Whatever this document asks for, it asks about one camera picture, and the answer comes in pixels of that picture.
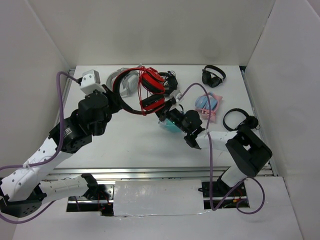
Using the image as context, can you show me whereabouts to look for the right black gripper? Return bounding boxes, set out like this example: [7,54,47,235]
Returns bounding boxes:
[149,99,190,134]

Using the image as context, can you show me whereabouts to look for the red black headphones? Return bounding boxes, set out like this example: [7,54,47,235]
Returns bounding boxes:
[112,66,165,116]

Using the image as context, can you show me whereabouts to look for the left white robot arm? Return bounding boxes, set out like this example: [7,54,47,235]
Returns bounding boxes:
[0,89,121,218]

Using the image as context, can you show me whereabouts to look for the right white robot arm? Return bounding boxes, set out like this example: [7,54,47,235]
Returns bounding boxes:
[155,100,273,196]

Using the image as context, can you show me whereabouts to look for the pink blue cat-ear headphones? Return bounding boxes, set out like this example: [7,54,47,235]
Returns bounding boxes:
[194,92,223,123]

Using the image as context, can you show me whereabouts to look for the teal white headphones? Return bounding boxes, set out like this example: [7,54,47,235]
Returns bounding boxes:
[158,119,182,133]

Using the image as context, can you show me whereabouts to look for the white grey headphones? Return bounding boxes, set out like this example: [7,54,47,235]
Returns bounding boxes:
[106,67,139,98]

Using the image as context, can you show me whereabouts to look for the black folded headphones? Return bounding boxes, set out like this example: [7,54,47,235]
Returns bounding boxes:
[201,65,226,88]

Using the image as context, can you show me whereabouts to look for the black thin-band headphones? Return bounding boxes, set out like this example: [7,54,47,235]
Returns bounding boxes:
[222,108,260,132]

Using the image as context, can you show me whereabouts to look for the white foil-edged panel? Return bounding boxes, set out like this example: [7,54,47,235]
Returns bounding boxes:
[113,179,205,217]

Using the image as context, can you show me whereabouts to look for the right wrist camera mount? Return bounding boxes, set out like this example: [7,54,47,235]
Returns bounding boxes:
[169,89,183,105]

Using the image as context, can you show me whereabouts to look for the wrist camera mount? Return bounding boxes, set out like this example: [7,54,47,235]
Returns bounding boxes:
[169,89,183,105]
[80,69,106,95]

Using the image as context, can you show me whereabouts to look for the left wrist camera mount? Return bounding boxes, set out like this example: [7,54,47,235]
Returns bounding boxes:
[80,69,106,95]

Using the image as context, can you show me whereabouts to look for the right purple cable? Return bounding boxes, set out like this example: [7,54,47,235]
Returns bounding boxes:
[179,83,266,215]

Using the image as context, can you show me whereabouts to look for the purple cable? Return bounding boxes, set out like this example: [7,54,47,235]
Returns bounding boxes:
[179,83,266,215]
[0,71,83,224]

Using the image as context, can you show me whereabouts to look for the black wired headphones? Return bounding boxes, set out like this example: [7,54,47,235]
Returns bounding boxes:
[158,70,178,97]

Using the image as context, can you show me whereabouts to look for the aluminium rail frame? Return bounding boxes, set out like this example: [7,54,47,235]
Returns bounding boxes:
[48,66,271,179]

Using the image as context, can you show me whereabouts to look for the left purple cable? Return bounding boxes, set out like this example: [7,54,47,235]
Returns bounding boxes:
[0,71,83,224]

